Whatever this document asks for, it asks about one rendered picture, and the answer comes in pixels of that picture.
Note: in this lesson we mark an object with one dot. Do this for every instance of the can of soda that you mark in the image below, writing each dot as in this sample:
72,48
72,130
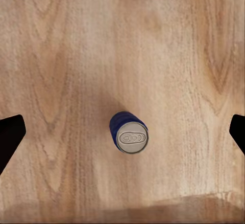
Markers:
129,133

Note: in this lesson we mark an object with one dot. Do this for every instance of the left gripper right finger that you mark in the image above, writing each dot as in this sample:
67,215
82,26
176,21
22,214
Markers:
237,131

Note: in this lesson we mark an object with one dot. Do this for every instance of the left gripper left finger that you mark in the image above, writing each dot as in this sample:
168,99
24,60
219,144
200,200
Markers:
12,131

